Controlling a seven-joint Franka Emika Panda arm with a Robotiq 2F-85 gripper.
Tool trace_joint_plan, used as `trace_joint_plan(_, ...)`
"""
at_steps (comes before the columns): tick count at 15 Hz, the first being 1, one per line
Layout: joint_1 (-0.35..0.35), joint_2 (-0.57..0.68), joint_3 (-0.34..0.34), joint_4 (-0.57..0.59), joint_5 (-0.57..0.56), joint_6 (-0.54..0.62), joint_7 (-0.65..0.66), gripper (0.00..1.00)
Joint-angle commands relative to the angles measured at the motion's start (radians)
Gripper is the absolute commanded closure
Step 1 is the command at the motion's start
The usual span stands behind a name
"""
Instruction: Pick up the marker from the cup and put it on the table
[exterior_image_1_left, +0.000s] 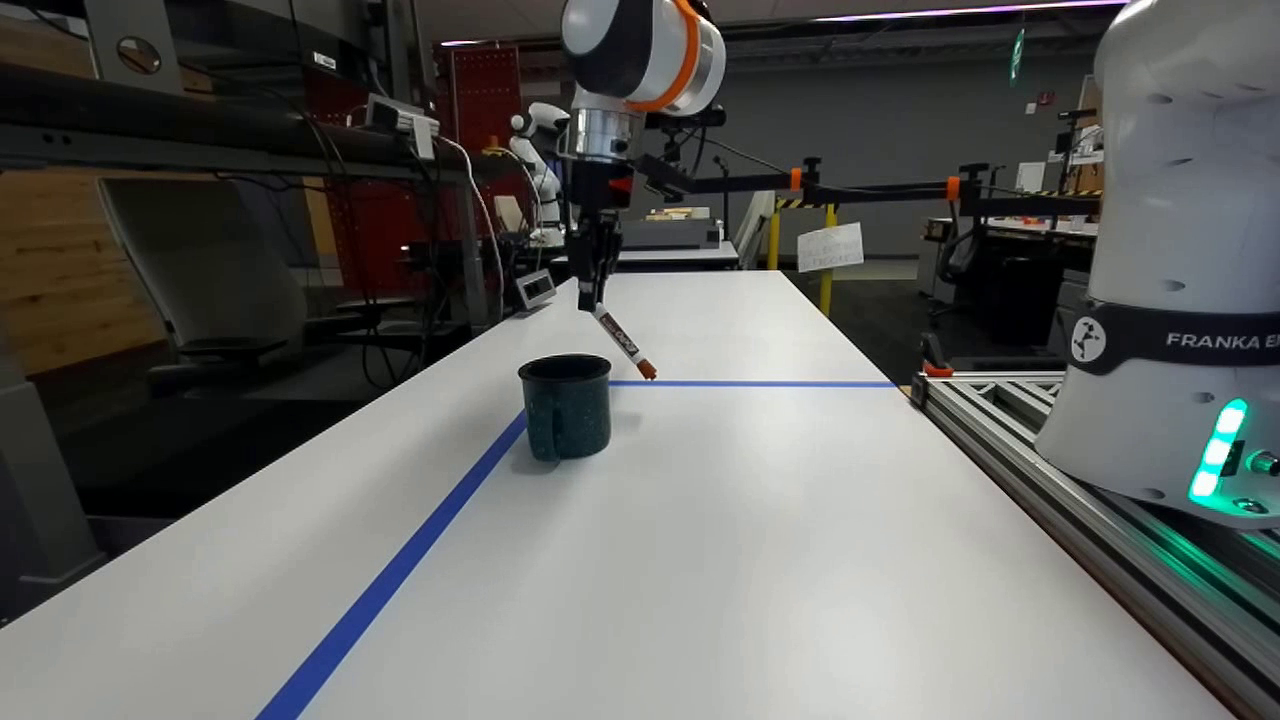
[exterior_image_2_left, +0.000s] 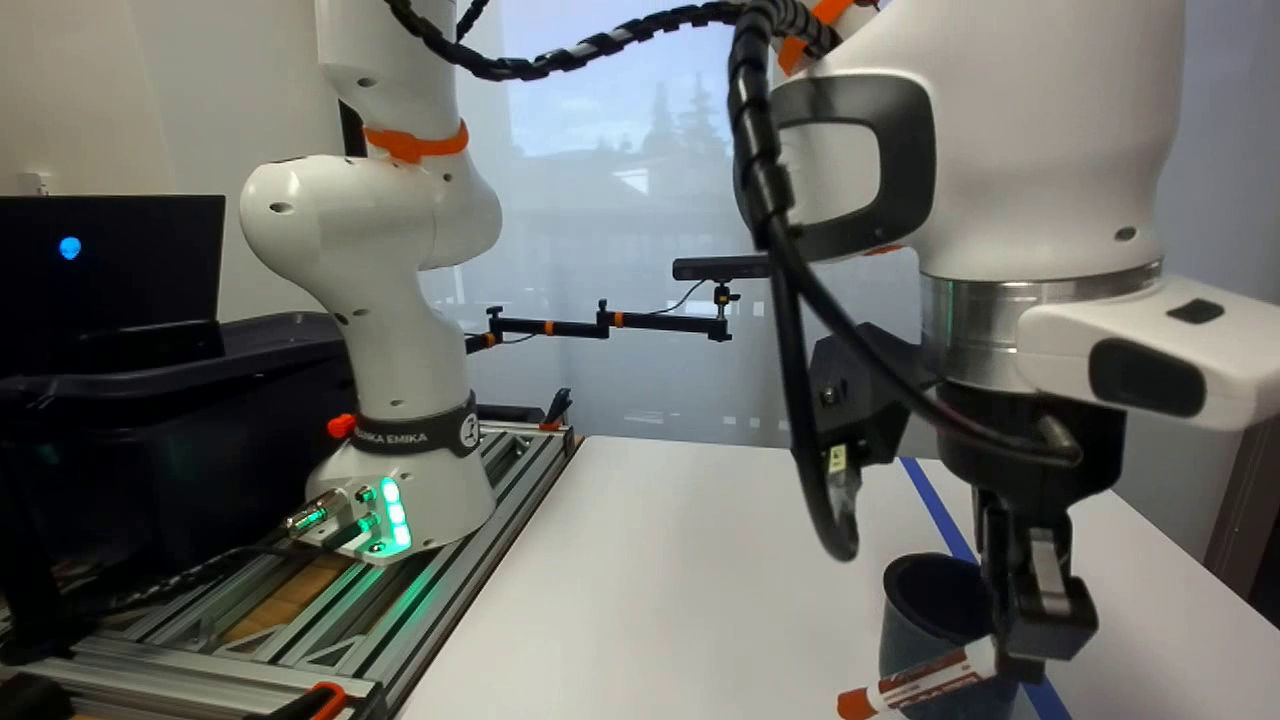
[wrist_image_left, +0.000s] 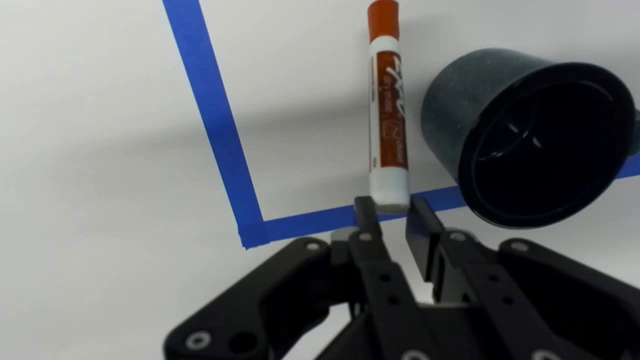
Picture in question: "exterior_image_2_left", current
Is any white marker with red label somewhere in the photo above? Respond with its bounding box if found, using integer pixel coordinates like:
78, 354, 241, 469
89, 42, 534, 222
831, 632, 1005, 720

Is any small black orange clamp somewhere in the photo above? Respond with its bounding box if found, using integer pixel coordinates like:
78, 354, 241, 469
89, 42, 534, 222
535, 383, 576, 435

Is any black storage bin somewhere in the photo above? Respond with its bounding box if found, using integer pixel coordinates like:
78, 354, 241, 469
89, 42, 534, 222
0, 310, 362, 659

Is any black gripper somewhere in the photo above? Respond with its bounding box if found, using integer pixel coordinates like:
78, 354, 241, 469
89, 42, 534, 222
930, 379, 1134, 666

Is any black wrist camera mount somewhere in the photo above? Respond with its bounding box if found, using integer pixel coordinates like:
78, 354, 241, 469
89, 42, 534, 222
804, 319, 941, 471

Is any brown wooden board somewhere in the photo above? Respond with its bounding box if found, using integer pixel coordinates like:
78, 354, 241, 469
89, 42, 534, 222
218, 549, 351, 651

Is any aluminium rail base frame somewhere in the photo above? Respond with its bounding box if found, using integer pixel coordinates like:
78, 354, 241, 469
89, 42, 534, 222
23, 414, 586, 720

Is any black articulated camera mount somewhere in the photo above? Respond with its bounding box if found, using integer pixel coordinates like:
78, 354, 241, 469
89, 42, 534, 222
466, 279, 740, 354

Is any black exterior camera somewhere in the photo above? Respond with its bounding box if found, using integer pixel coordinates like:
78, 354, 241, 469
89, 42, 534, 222
667, 250, 767, 285

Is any black corrugated cable conduit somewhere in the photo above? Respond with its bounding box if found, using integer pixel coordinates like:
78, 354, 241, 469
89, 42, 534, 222
383, 0, 1090, 568

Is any black monitor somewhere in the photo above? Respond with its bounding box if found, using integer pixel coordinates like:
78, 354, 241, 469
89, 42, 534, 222
0, 192, 227, 379

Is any blue tape strip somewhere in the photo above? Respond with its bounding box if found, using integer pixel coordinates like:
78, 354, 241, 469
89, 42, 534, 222
897, 452, 1076, 720

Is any dark blue cup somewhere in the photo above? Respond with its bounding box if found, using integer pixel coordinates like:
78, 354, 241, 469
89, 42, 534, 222
878, 550, 1034, 720

